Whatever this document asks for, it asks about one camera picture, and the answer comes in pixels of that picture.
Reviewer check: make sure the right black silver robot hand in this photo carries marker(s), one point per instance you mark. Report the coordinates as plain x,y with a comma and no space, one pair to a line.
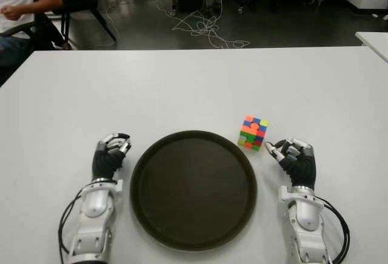
301,167

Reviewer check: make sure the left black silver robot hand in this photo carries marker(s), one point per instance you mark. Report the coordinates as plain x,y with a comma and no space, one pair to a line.
106,164

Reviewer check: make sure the multicoloured Rubik's cube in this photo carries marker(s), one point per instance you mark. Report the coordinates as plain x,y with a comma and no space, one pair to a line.
253,133

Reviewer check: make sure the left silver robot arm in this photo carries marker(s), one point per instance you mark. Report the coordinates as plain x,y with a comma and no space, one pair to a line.
94,209

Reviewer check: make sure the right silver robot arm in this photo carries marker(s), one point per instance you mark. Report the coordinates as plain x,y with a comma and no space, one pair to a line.
306,215

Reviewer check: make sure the dark brown round plate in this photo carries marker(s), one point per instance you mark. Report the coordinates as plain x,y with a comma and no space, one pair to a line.
194,191

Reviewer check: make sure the black office chair with armrest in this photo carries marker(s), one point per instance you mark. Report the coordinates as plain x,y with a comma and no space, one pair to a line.
42,33

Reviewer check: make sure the white side table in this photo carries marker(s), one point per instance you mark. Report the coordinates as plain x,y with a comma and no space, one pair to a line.
374,41

